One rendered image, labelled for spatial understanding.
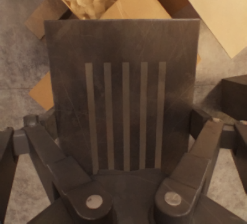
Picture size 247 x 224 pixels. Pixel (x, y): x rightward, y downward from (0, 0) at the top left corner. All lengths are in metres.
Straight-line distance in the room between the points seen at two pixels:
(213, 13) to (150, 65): 0.84
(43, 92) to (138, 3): 0.40
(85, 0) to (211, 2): 0.62
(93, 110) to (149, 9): 0.46
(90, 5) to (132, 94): 0.93
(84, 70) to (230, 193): 2.24
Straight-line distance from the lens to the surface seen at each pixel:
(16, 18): 1.64
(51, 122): 0.17
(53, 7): 1.39
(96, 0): 1.06
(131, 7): 0.56
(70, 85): 0.16
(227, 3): 1.02
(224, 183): 2.21
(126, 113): 0.16
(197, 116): 0.17
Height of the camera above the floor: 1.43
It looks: 74 degrees down
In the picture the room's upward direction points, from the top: 174 degrees clockwise
